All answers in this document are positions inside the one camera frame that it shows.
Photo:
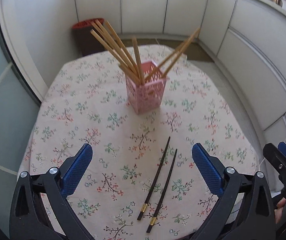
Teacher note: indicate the brown floor mat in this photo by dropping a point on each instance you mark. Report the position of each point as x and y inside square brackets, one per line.
[194, 52]

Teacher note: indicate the bamboo chopstick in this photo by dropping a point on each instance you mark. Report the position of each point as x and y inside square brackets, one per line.
[122, 46]
[173, 54]
[138, 60]
[182, 49]
[122, 65]
[113, 44]

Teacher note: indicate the pink perforated utensil holder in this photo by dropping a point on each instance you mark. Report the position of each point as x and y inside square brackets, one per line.
[147, 97]

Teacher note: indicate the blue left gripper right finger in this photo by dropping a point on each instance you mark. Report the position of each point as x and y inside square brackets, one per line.
[211, 169]

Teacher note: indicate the black chopstick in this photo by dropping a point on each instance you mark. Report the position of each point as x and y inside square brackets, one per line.
[156, 212]
[151, 189]

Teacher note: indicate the right hand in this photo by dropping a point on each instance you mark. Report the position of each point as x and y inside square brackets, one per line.
[279, 210]

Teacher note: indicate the floral tablecloth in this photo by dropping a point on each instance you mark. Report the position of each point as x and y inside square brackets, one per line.
[87, 103]

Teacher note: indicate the brown trash bin red liner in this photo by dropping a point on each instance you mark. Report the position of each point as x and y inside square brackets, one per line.
[85, 41]

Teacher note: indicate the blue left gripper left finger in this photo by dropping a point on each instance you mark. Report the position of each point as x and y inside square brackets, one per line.
[73, 169]

